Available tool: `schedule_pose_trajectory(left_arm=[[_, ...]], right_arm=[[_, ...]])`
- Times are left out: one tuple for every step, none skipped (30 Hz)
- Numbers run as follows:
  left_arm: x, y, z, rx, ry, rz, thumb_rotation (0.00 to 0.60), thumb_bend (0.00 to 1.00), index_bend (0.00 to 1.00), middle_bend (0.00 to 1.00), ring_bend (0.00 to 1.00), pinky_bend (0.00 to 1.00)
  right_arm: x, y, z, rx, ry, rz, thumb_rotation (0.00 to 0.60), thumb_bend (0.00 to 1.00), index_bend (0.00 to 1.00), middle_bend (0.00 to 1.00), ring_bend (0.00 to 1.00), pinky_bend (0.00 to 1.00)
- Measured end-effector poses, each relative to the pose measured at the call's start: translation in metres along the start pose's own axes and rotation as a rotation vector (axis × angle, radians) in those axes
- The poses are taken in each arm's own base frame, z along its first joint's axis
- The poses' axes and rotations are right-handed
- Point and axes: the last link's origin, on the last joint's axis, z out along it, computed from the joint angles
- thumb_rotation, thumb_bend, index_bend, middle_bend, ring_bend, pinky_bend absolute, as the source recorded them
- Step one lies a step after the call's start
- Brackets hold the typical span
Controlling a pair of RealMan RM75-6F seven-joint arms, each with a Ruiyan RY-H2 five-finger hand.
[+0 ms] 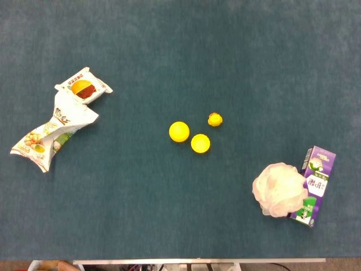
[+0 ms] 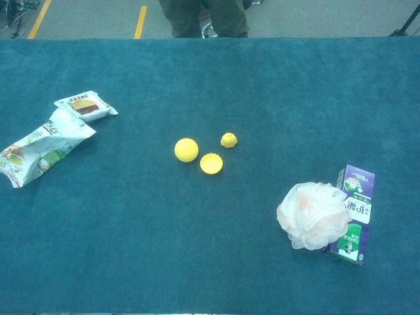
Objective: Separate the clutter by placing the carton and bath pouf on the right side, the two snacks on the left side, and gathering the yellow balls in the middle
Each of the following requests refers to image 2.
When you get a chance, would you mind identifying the black tripod stand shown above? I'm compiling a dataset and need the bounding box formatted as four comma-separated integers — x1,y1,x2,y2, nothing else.
388,0,420,37

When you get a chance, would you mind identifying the white mesh bath sponge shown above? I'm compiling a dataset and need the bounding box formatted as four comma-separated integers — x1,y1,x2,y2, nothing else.
276,182,353,251

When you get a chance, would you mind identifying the yellow floor tape line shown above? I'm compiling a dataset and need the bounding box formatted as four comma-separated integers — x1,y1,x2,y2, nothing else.
133,5,148,39

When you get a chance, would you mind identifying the chrome chair base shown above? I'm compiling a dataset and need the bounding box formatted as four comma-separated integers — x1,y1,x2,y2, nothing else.
200,12,218,39

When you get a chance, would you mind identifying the dark equipment stand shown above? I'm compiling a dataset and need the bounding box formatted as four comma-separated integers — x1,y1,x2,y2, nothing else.
0,0,42,39

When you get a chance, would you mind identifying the small white pastry packet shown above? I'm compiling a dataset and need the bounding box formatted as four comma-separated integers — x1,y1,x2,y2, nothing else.
53,90,119,123

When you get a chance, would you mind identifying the purple milk carton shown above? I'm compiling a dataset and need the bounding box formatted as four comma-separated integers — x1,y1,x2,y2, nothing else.
323,163,377,267

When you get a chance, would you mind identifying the yellow scalloped plastic cap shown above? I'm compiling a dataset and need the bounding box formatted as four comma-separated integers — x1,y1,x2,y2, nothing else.
199,152,225,175

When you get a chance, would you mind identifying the person in olive trousers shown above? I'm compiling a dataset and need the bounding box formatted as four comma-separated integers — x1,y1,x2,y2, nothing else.
158,0,249,39

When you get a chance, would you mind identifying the smooth yellow ball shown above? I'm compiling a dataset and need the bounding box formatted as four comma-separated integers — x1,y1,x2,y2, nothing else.
174,138,200,163

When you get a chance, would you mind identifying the large white snack bag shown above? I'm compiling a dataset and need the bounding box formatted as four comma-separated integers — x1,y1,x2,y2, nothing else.
0,110,97,189

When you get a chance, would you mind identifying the blue felt table cover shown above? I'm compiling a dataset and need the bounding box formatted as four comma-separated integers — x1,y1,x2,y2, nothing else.
0,37,420,314

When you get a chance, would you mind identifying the small yellow rubber duck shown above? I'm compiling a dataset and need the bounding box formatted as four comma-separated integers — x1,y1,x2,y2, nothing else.
220,132,238,149

